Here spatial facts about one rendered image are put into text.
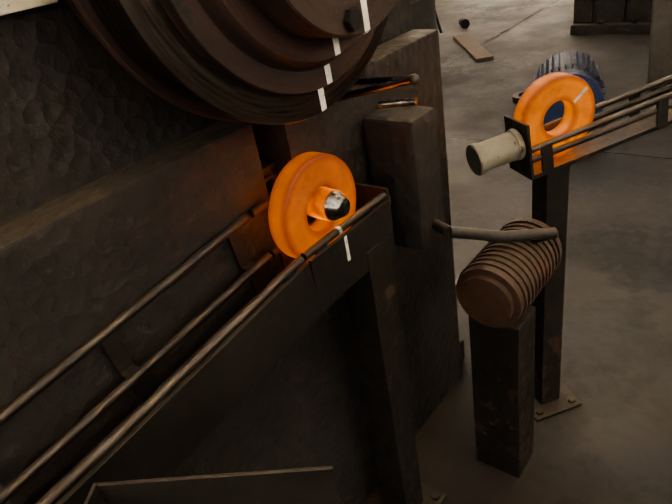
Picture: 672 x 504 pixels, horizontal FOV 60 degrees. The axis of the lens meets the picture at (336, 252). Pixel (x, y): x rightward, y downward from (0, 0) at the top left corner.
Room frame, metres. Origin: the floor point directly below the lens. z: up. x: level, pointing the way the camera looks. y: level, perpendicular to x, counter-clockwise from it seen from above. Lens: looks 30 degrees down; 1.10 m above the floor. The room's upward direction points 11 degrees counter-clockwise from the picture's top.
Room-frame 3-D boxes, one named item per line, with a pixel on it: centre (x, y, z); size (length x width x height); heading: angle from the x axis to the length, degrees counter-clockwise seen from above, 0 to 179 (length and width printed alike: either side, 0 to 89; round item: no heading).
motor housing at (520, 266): (0.90, -0.31, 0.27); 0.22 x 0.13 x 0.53; 137
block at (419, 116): (0.93, -0.14, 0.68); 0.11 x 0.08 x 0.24; 47
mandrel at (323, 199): (0.77, 0.04, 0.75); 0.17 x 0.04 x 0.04; 47
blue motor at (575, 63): (2.68, -1.21, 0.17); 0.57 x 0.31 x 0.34; 157
